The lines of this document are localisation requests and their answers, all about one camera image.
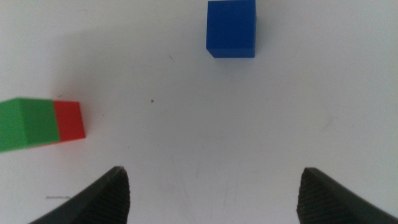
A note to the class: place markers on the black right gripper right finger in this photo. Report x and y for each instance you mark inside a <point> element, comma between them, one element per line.
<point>326,205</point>

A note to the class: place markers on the green cube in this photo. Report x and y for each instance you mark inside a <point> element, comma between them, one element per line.
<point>28,124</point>

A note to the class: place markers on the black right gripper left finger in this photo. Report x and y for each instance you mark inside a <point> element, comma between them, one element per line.
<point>102,202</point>

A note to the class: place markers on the red cube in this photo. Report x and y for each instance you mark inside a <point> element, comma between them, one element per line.
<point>70,121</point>

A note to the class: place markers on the blue cube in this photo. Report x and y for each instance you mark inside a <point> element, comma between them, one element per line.
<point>231,25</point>

